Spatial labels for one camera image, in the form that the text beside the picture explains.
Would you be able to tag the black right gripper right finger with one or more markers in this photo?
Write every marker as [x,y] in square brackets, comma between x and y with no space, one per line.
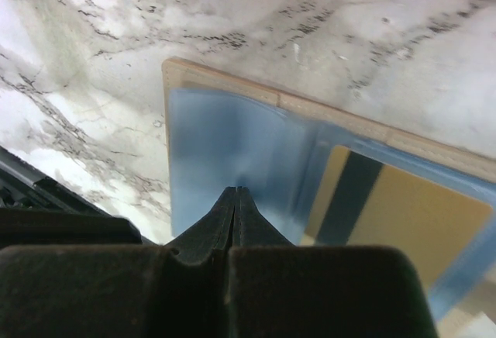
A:
[277,289]

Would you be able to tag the black mounting rail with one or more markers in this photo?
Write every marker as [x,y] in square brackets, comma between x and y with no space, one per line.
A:
[25,187]

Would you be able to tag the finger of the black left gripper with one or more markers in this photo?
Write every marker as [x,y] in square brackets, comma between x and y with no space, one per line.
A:
[35,227]

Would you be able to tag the beige card holder wallet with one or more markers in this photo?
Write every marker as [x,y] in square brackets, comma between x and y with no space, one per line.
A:
[228,131]

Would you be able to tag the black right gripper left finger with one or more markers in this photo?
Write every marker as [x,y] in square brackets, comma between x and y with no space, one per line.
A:
[121,290]

